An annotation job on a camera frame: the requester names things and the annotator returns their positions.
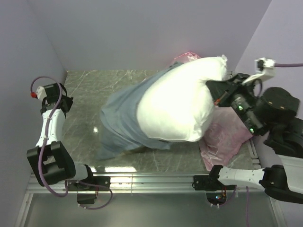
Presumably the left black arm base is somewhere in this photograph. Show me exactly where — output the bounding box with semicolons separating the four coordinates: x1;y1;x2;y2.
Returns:
68;176;113;210

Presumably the white pillow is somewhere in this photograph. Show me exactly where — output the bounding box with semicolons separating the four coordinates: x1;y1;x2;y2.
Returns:
136;55;228;142

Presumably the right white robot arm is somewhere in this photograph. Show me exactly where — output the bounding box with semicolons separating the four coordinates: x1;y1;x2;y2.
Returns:
206;73;303;204

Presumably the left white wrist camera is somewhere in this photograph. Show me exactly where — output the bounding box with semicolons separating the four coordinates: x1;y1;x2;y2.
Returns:
31;86;47;101

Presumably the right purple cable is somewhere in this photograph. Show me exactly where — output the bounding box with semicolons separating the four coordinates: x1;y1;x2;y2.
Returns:
274;62;303;69

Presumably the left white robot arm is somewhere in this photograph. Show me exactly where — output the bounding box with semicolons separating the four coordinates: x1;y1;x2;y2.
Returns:
27;83;96;190

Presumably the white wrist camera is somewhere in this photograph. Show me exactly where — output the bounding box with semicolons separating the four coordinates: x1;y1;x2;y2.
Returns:
31;86;47;101
242;57;276;85

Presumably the green beige patchwork pillowcase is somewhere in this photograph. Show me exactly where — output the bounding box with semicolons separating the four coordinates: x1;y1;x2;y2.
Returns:
96;62;182;160

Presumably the purple cable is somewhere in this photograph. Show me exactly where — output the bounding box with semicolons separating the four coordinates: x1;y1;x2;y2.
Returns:
274;62;303;69
29;76;114;210

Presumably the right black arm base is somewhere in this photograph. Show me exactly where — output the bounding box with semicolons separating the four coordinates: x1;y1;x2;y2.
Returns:
192;175;227;208

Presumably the pink rose satin pillow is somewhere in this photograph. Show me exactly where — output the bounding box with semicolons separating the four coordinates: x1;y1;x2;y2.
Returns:
171;55;252;171

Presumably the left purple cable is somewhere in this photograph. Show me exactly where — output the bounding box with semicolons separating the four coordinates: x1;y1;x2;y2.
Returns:
29;76;114;210

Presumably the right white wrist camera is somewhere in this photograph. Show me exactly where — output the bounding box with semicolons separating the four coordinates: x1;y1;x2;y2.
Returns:
242;57;276;85

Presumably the aluminium front rail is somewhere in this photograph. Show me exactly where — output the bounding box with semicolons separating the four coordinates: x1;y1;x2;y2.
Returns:
26;172;209;194

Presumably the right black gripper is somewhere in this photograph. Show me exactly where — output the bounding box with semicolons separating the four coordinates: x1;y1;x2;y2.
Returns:
207;71;266;135

